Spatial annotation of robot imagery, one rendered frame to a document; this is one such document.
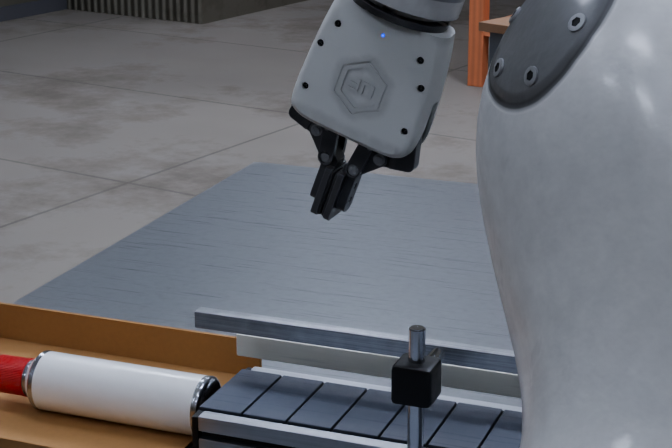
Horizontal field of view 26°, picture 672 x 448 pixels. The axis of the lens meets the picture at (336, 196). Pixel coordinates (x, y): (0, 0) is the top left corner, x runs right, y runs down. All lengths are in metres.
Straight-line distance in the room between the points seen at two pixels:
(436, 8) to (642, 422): 0.61
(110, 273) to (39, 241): 2.88
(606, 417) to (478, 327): 1.02
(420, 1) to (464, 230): 0.79
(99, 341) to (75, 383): 0.16
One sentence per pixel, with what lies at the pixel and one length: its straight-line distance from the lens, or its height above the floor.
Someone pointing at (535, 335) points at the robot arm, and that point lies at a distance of 0.50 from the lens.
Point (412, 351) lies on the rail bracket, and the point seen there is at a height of 0.98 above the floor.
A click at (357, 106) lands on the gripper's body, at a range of 1.07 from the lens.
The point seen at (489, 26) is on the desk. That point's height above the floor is 0.68.
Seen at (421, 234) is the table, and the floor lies 0.83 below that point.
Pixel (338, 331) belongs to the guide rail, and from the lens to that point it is 1.11.
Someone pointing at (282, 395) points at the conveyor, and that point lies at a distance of 1.20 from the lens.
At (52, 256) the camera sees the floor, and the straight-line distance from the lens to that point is 4.38.
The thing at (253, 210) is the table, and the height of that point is 0.83.
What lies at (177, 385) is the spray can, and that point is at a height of 0.88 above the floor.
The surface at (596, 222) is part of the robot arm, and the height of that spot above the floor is 1.23.
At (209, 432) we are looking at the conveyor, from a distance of 1.17.
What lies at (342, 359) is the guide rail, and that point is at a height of 0.91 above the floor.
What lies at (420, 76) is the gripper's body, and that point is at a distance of 1.05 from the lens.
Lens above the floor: 1.37
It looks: 16 degrees down
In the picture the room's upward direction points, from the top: straight up
